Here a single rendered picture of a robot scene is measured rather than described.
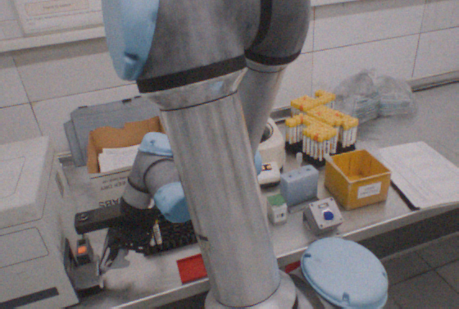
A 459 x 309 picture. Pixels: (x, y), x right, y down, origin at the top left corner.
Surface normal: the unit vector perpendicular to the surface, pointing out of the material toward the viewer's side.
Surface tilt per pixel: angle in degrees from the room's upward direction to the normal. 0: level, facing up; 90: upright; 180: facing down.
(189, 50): 74
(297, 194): 90
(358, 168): 90
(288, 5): 99
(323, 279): 7
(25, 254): 90
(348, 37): 90
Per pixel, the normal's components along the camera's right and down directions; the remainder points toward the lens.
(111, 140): 0.33, 0.43
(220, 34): 0.69, 0.04
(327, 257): 0.06, -0.87
